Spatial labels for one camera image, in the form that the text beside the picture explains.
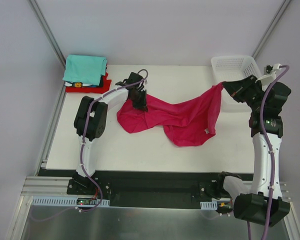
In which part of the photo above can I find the white plastic basket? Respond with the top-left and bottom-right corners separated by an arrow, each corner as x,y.
210,55 -> 262,113

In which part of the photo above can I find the crimson pink t shirt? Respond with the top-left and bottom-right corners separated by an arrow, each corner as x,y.
116,83 -> 223,147

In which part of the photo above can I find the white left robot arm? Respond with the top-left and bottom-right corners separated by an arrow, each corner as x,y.
67,69 -> 149,195

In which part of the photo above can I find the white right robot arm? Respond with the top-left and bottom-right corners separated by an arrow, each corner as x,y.
215,75 -> 292,227

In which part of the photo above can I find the folded teal t shirt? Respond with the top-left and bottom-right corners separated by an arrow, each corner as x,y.
62,54 -> 108,86

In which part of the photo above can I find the folded dark printed t shirt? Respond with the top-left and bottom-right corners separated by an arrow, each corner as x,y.
64,81 -> 103,90

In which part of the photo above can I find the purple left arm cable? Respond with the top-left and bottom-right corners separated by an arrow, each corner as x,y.
78,68 -> 150,201

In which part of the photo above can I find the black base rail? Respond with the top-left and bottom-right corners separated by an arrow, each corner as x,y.
55,169 -> 251,210

